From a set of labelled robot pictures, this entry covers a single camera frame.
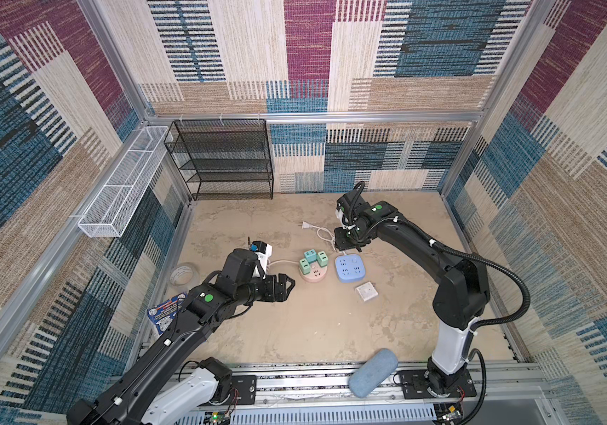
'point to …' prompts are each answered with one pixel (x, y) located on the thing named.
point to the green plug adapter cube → (322, 258)
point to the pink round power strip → (316, 274)
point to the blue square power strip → (349, 268)
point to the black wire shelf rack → (224, 158)
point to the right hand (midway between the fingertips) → (344, 246)
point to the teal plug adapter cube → (311, 256)
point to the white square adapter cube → (367, 291)
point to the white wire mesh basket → (111, 210)
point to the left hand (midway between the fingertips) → (285, 279)
